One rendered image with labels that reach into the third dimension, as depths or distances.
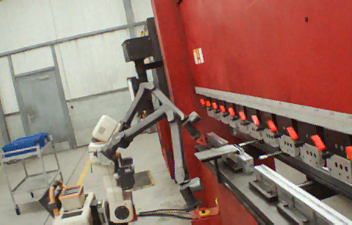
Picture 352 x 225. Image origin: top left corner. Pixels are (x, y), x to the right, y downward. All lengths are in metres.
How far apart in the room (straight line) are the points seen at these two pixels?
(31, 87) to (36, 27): 1.58
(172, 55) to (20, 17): 7.28
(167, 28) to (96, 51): 6.47
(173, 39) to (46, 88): 6.87
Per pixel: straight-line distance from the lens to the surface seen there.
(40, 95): 9.86
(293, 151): 1.53
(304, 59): 1.29
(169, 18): 3.29
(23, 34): 10.04
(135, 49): 3.38
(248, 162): 2.33
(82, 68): 9.66
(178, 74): 3.26
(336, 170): 1.26
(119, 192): 2.51
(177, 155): 2.02
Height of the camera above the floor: 1.64
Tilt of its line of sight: 8 degrees down
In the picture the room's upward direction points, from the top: 12 degrees counter-clockwise
